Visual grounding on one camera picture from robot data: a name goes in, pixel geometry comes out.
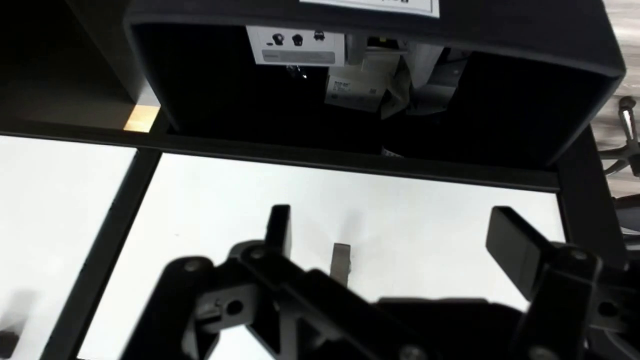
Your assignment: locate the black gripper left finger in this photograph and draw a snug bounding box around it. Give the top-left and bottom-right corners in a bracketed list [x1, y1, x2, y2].
[264, 204, 289, 255]

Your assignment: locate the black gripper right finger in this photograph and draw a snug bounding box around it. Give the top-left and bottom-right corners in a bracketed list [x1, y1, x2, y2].
[486, 205, 554, 300]

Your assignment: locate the white bottom cabinet drawer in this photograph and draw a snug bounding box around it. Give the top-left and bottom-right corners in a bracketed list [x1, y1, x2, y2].
[79, 154, 564, 360]

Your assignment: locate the white cabinet drawer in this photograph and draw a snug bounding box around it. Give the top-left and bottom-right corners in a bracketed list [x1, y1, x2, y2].
[79, 154, 564, 360]
[0, 135, 133, 360]

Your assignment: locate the white top cabinet drawer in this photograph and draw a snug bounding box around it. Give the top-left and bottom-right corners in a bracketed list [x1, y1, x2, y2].
[0, 135, 133, 360]

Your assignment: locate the office chair base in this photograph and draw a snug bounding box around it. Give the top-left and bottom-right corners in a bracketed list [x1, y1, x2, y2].
[595, 94, 640, 236]

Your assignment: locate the black fabric storage bin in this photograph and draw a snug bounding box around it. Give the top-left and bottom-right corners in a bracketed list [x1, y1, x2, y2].
[124, 0, 625, 166]

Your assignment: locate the black cabinet frame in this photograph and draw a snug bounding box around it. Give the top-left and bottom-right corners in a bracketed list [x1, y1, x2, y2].
[0, 0, 628, 360]

